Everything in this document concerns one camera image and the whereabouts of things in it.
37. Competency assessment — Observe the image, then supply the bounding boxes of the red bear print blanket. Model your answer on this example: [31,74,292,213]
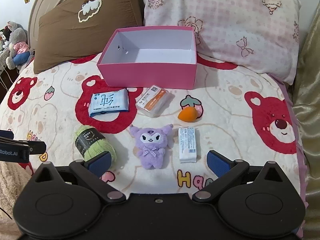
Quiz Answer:
[0,52,309,238]

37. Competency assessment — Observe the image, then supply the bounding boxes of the purple Kuromi plush toy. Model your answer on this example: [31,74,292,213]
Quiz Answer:
[129,124,173,170]

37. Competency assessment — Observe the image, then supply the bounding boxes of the green yarn ball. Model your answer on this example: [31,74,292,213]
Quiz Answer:
[74,125,117,167]

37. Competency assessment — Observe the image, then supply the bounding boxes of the white tissue pack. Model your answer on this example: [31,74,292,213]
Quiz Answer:
[178,127,197,163]

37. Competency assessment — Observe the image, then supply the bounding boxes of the blue wet wipes pack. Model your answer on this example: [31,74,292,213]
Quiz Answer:
[88,89,129,117]

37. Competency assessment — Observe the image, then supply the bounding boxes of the pink cardboard box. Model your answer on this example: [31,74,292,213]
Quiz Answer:
[97,26,197,89]

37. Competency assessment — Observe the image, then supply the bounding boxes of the olive satin curtain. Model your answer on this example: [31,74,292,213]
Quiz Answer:
[293,8,319,239]

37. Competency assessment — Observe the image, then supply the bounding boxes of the pink checked pillow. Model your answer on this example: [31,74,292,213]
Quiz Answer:
[144,0,300,84]

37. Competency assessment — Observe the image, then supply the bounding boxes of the clear orange-labelled plastic case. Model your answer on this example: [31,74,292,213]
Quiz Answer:
[136,85,174,118]

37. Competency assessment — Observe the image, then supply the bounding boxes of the grey plush toy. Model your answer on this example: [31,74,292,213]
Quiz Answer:
[1,21,32,70]

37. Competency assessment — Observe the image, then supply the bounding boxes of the brown pillow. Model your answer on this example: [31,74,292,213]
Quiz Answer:
[34,0,143,74]

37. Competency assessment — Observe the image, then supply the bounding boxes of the orange makeup sponge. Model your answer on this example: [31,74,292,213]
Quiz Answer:
[178,106,201,122]

